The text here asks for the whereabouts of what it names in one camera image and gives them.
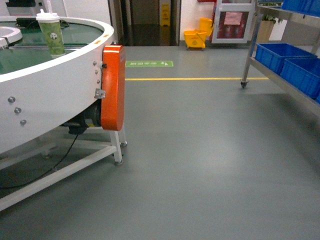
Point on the green drink cup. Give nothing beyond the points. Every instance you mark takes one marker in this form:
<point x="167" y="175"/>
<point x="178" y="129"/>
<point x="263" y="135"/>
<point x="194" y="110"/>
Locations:
<point x="50" y="26"/>

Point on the blue bin on rack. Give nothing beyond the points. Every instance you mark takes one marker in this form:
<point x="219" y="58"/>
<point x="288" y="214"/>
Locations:
<point x="304" y="74"/>
<point x="273" y="55"/>

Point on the yellow mop bucket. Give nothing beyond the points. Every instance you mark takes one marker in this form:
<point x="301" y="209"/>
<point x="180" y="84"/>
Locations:
<point x="196" y="39"/>

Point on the stainless steel shelf rack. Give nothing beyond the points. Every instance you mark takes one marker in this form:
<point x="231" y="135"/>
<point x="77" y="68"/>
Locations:
<point x="304" y="12"/>

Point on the yellow wet floor sign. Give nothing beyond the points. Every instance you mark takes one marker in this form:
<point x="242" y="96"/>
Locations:
<point x="165" y="14"/>

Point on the orange motor guard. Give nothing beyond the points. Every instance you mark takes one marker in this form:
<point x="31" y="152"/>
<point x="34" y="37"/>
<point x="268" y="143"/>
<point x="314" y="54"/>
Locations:
<point x="113" y="83"/>

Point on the fire extinguisher cabinet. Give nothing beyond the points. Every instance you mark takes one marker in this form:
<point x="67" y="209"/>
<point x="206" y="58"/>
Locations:
<point x="232" y="20"/>

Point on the black motor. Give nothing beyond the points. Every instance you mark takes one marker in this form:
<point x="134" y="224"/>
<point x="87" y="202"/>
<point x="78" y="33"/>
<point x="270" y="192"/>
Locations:
<point x="90" y="117"/>

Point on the white round conveyor table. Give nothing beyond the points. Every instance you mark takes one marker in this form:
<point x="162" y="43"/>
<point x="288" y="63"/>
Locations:
<point x="38" y="94"/>

